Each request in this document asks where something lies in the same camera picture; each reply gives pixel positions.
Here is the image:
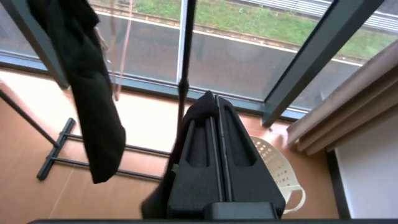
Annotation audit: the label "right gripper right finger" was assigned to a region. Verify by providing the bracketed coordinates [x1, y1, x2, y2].
[215, 95, 287, 218]

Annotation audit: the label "black garment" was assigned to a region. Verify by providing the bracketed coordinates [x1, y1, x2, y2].
[140, 90, 220, 219]

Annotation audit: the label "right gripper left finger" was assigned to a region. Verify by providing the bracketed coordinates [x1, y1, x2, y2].
[167, 116, 223, 218]

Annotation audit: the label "white laundry basket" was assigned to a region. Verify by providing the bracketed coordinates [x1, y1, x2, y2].
[249, 135, 307, 215]

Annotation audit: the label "black shorts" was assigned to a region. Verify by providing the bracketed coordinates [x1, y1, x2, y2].
[27, 0, 127, 185]

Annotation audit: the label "pink clothes hanger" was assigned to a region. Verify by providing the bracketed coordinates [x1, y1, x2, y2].
[108, 0, 135, 102]

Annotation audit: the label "window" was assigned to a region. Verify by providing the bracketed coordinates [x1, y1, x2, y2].
[0, 0, 398, 128]

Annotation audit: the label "black clothes rack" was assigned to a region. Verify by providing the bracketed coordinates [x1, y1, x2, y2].
[0, 0, 198, 182]

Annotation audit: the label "beige curtain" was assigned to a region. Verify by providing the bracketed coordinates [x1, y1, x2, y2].
[285, 39, 398, 157]

